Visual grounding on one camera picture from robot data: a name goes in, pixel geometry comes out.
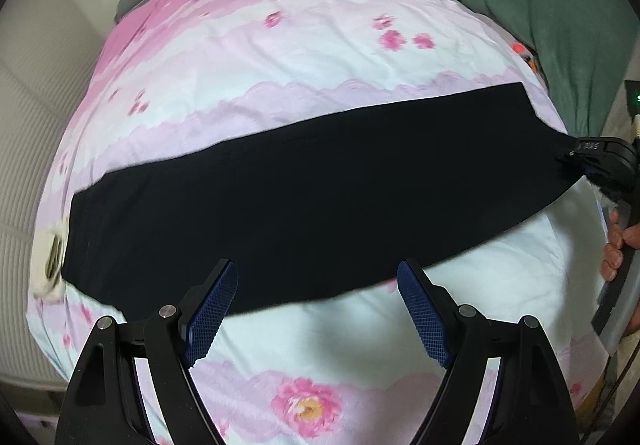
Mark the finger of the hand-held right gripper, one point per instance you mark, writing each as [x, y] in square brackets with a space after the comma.
[572, 156]

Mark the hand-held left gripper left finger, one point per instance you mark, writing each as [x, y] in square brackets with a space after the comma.
[215, 310]

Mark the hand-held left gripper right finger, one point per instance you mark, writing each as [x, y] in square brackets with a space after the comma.
[422, 310]

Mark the black pants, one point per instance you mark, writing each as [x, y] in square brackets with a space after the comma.
[325, 205]

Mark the person's right hand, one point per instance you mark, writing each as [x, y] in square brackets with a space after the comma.
[612, 250]

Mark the folded beige cloth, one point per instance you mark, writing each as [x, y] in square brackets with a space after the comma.
[50, 260]

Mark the white louvered wardrobe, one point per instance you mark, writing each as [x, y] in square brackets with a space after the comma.
[25, 175]

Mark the pink floral quilt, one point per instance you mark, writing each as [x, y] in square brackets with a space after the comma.
[300, 50]

